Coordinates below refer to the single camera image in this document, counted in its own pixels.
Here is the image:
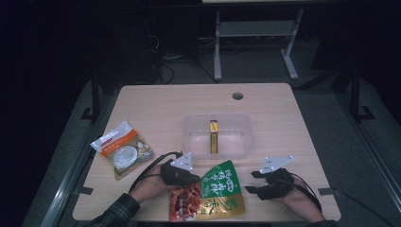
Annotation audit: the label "green and red food packet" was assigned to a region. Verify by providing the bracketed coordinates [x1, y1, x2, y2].
[168, 159, 247, 223]

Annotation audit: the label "person's left hand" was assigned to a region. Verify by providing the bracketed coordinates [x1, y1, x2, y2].
[129, 164, 171, 204]

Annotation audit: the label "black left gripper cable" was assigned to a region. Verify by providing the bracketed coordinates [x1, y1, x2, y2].
[128, 150, 183, 194]

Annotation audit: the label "black floor cables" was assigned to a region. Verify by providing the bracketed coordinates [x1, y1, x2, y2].
[146, 32, 218, 85]

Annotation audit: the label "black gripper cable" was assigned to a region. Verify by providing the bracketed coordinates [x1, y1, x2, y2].
[128, 150, 183, 194]
[288, 171, 323, 213]

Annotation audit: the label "black table cable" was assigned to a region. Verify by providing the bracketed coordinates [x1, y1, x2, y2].
[330, 188, 395, 227]

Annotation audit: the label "person's right hand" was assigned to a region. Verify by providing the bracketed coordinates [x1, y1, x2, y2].
[270, 176, 325, 222]

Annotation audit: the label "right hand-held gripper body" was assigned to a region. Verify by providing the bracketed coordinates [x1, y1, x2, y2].
[256, 155, 296, 201]

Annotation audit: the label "white and orange food packet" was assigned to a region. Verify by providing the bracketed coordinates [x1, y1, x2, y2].
[90, 120, 155, 182]

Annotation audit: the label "black metal stand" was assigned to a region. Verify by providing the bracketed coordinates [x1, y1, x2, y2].
[79, 70, 102, 122]
[348, 64, 376, 122]

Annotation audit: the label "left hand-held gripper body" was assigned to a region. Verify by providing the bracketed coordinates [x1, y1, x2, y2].
[160, 152, 194, 186]

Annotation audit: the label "clear plastic container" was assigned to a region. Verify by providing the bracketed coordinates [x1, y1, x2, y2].
[183, 113, 255, 161]

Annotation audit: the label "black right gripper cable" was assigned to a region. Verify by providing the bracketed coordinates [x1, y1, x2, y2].
[288, 171, 323, 213]

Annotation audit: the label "white metal stand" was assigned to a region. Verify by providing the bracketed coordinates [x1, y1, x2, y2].
[213, 9, 305, 81]

